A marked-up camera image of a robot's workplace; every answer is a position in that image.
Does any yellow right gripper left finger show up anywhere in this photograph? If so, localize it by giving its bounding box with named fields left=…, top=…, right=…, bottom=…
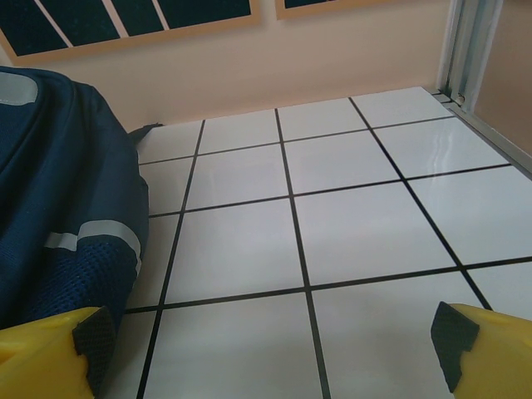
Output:
left=0, top=306, right=116, bottom=399

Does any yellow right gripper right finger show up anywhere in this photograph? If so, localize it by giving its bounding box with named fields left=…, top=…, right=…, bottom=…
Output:
left=430, top=302, right=532, bottom=399

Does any navy blue backpack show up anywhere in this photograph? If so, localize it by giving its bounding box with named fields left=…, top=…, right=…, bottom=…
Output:
left=0, top=65, right=165, bottom=329

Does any aluminium table side rail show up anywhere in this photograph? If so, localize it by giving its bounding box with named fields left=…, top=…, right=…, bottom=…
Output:
left=430, top=89, right=532, bottom=182

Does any aluminium corner post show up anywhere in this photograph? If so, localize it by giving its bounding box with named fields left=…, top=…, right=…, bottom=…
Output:
left=436, top=0, right=500, bottom=110

